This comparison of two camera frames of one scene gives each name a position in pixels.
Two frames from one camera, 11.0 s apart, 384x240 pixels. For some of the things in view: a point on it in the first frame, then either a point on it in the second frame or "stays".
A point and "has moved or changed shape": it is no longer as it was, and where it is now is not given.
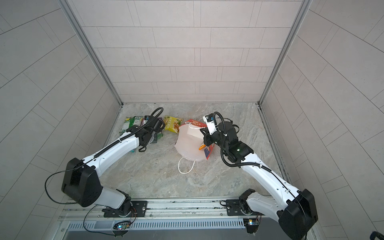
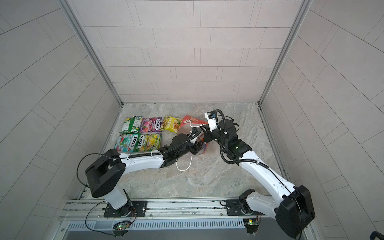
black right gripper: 207,136 stays
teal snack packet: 156,136 has moved or changed shape
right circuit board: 251,224 stays
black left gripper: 157,132 to 196,148
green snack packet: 130,121 stays
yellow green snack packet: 172,124 stays
